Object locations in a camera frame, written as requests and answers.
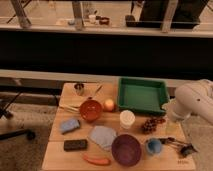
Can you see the wooden chopsticks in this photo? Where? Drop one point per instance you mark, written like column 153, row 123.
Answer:
column 69, row 108

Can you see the peach fruit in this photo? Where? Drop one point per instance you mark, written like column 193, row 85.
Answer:
column 109, row 105

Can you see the orange carrot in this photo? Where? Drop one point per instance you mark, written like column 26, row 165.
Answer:
column 97, row 161

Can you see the black eraser block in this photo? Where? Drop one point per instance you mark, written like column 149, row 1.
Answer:
column 71, row 145

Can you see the blue cup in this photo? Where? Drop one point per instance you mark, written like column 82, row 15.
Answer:
column 153, row 146

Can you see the blue sponge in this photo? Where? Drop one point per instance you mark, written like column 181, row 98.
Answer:
column 69, row 125

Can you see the black brush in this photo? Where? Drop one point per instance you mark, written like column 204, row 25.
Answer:
column 184, row 149

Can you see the small metal cup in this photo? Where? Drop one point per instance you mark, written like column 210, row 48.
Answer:
column 79, row 88

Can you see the light blue cloth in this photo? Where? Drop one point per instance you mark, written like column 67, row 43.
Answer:
column 103, row 136

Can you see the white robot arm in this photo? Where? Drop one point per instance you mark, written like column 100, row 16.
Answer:
column 191, row 98

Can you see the purple bowl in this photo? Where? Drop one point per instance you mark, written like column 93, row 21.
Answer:
column 126, row 150

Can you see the green plastic tray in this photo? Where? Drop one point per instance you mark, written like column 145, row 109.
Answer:
column 142, row 96

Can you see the bunch of dark grapes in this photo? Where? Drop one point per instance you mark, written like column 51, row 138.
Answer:
column 150, row 125

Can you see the white cup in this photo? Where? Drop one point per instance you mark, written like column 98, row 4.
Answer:
column 127, row 118

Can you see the orange bowl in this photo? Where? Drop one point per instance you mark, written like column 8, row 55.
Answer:
column 90, row 110

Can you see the black office chair base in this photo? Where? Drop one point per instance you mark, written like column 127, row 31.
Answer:
column 11, row 131

